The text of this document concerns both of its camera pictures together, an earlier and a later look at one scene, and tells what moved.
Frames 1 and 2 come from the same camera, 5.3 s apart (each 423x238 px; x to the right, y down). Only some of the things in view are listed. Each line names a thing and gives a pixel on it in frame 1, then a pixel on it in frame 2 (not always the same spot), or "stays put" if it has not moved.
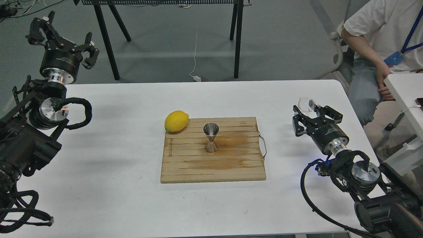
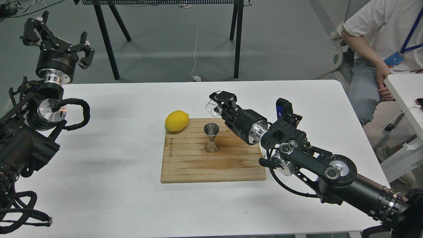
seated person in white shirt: (384, 36) stays put
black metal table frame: (236, 21) stays put
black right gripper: (328, 137) to (247, 125)
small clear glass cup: (306, 104) to (210, 107)
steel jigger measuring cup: (211, 129) stays put
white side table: (407, 88) stays put
